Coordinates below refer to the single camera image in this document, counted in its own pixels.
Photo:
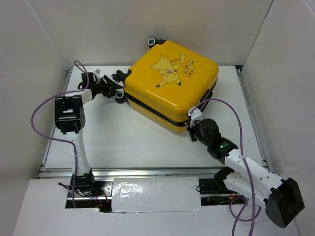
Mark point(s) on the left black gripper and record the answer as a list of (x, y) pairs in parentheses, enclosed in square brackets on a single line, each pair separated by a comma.
[(111, 84)]

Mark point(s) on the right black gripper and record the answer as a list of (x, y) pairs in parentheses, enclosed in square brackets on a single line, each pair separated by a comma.
[(190, 130)]

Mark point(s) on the yellow suitcase with grey lining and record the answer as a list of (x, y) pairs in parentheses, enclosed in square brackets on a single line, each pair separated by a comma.
[(167, 81)]

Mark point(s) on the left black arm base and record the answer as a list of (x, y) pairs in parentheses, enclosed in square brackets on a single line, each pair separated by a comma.
[(100, 196)]

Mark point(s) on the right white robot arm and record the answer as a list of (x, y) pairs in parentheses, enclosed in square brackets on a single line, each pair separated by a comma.
[(280, 198)]

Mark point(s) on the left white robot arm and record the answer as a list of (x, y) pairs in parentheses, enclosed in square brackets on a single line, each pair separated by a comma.
[(70, 120)]

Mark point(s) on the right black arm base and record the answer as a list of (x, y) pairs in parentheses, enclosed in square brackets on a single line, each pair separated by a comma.
[(213, 191)]

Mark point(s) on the white foil cover sheet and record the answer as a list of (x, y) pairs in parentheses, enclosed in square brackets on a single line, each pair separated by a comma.
[(155, 194)]

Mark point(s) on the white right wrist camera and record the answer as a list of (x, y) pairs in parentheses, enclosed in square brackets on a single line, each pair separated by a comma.
[(194, 114)]

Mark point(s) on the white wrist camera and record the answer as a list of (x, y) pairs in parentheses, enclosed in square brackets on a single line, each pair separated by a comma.
[(194, 114), (98, 73)]

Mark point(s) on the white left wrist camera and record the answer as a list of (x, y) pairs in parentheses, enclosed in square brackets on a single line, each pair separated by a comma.
[(98, 73)]

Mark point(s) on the aluminium front rail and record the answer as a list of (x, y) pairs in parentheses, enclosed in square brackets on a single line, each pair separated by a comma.
[(131, 172)]

